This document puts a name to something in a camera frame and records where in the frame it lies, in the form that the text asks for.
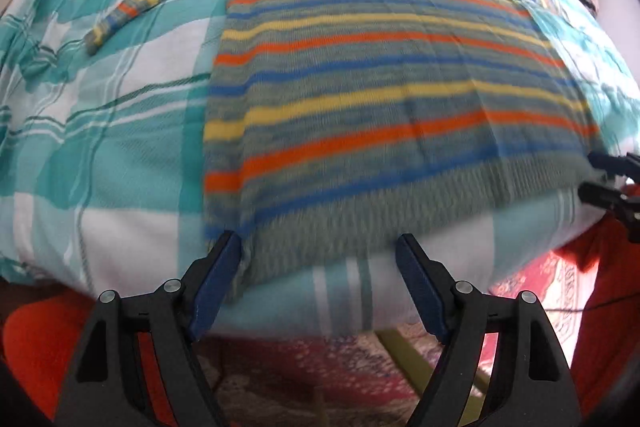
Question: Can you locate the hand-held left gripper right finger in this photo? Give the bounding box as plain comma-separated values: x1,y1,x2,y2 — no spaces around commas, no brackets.
395,234,583,427

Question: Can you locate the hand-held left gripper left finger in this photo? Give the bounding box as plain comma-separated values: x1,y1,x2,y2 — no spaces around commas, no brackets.
54,231,243,427

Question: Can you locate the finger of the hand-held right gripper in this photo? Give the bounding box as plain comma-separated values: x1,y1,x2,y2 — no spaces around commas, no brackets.
577,183,640,230
587,151,640,182

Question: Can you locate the striped knit sweater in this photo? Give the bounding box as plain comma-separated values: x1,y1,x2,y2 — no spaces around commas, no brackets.
84,0,608,303

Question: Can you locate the person's red clothing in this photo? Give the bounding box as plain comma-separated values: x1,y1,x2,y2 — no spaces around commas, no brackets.
0,214,640,427

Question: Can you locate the red patterned rug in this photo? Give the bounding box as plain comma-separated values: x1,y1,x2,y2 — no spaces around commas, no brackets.
195,252,596,427

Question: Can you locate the teal white plaid blanket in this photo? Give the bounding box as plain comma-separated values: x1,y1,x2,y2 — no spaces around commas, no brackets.
0,0,640,339

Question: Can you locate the yellow-green metal frame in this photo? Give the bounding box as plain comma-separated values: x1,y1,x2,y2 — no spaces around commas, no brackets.
375,329,491,427

